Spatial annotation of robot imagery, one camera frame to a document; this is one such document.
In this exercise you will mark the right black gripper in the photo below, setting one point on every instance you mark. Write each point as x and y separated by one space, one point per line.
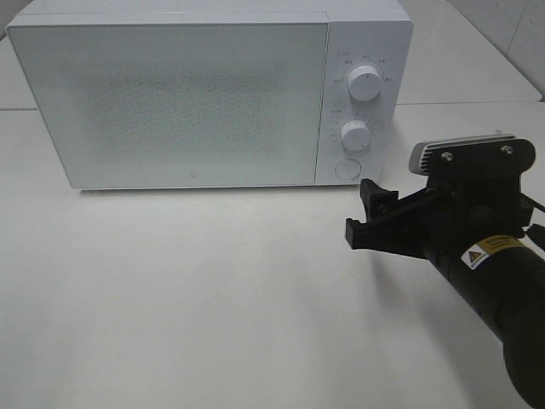
473 237

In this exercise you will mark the round door release button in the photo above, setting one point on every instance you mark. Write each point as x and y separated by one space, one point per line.
348 170

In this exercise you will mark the white timer knob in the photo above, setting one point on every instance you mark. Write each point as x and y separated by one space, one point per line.
355 136

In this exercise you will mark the white microwave door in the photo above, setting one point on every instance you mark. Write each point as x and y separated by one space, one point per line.
178 106

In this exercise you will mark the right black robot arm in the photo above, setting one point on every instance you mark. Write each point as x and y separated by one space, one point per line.
517 322

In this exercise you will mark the upper white power knob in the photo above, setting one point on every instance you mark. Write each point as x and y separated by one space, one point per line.
364 82

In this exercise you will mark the white microwave oven body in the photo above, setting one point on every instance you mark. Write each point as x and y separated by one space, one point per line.
358 32

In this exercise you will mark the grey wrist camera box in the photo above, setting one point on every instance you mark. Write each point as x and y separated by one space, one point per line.
473 158

